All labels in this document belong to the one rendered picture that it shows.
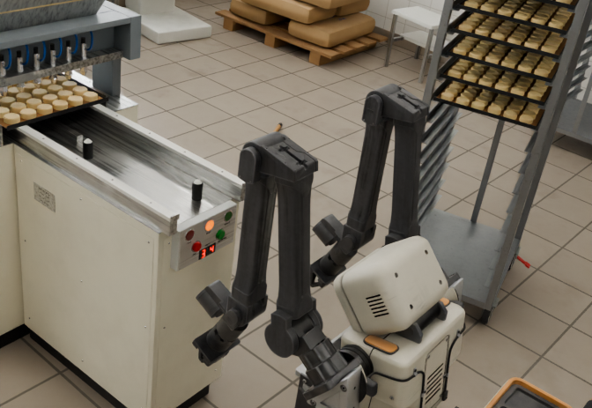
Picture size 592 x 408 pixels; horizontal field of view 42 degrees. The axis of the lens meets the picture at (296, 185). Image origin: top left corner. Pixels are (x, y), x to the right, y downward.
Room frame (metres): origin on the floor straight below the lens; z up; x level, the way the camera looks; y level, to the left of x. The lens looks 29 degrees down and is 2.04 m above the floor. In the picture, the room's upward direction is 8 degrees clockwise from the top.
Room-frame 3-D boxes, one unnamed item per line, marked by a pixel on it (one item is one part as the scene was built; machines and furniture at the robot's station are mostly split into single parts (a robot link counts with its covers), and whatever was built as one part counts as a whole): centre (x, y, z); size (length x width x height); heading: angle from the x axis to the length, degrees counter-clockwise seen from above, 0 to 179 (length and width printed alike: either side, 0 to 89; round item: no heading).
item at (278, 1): (6.02, 0.28, 0.34); 0.72 x 0.42 x 0.15; 58
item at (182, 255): (1.91, 0.25, 0.77); 0.24 x 0.04 x 0.14; 145
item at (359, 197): (1.68, -0.18, 1.18); 0.11 x 0.06 x 0.43; 145
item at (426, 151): (3.09, -0.59, 0.69); 0.64 x 0.03 x 0.03; 158
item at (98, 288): (2.12, 0.55, 0.45); 0.70 x 0.34 x 0.90; 55
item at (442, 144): (3.09, -0.59, 0.60); 0.64 x 0.03 x 0.03; 158
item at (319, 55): (6.19, 0.15, 0.06); 1.20 x 0.80 x 0.11; 56
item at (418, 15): (5.80, -0.82, 0.23); 0.44 x 0.44 x 0.46; 45
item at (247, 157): (1.32, 0.07, 1.18); 0.11 x 0.06 x 0.43; 146
